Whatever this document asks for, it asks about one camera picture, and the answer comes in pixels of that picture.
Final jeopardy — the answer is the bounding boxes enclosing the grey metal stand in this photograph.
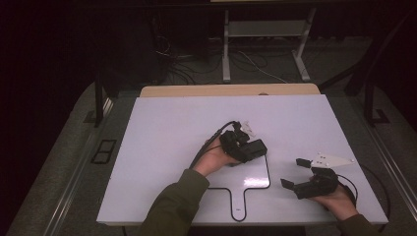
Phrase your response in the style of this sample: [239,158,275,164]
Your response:
[221,8,318,83]

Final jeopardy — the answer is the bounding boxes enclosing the small whiteboard with handle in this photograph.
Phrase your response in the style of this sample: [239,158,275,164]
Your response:
[207,153,271,222]

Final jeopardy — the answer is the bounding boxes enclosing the wooden table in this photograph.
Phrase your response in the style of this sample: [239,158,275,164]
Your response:
[140,83,322,98]

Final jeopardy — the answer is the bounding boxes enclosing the person's right hand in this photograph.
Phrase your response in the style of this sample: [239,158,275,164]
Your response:
[309,186,360,221]

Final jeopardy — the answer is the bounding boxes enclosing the black whiteboard eraser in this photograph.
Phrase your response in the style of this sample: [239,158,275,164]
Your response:
[240,139,268,164]

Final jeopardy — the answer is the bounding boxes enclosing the person's left hand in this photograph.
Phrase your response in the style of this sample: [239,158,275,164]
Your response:
[192,137,242,178]

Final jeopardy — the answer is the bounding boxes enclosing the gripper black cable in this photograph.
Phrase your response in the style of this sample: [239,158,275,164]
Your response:
[336,173,359,207]
[189,120,237,170]

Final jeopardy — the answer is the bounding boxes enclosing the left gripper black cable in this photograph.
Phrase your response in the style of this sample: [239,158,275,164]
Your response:
[189,120,237,170]

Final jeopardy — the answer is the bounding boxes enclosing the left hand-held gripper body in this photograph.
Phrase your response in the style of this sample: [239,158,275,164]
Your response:
[219,121,258,164]

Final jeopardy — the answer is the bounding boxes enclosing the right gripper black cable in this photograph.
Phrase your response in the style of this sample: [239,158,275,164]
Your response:
[336,173,359,207]

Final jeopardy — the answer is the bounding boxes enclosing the aluminium rail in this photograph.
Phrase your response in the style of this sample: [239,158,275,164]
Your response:
[347,97,417,214]
[42,97,116,236]

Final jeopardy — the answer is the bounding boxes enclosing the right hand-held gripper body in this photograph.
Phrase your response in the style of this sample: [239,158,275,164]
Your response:
[293,151,356,201]

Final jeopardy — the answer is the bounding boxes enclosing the tangle of floor cables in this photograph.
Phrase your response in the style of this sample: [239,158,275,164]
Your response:
[151,32,230,86]

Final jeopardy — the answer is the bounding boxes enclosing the white floor cable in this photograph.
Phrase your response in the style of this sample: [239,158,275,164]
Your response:
[235,48,289,85]

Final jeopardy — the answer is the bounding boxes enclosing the black metal stand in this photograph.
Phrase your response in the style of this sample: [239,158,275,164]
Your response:
[318,9,417,128]
[83,70,116,129]

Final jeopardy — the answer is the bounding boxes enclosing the long black cable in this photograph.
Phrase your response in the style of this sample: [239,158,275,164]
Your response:
[359,162,391,232]

